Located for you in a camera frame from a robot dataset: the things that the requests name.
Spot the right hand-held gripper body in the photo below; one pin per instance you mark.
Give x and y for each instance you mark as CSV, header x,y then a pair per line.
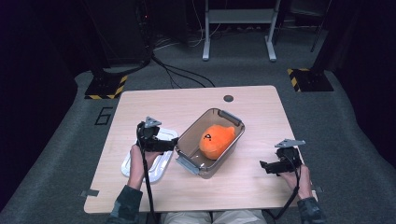
x,y
289,157

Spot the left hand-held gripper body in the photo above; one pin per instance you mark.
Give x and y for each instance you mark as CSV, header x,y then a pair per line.
x,y
148,132

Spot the white plastic box lid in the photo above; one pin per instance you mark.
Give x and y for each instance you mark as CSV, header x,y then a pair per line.
x,y
158,168

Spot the clear brown storage box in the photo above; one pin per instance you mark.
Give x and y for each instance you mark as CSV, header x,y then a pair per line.
x,y
190,155

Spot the orange plush toy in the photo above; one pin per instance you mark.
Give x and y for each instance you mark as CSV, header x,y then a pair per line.
x,y
216,141

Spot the person's left hand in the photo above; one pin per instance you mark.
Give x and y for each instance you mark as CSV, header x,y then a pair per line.
x,y
138,158

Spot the person's right hand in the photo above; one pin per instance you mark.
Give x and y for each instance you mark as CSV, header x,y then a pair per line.
x,y
299,183

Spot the hazard striped black stand base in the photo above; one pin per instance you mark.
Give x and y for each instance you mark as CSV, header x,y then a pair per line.
x,y
106,87
311,80

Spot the person's beige trousers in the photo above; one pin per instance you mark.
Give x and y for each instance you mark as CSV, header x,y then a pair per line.
x,y
218,218

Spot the dark round table grommet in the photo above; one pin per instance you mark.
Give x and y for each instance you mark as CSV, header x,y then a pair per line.
x,y
228,98

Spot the black equipment cabinet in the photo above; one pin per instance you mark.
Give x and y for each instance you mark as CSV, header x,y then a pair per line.
x,y
124,31

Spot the dark curtain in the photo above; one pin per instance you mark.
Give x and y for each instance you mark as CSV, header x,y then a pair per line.
x,y
34,77
367,68

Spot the white metal desk frame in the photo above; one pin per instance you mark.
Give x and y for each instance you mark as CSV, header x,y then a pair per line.
x,y
239,17

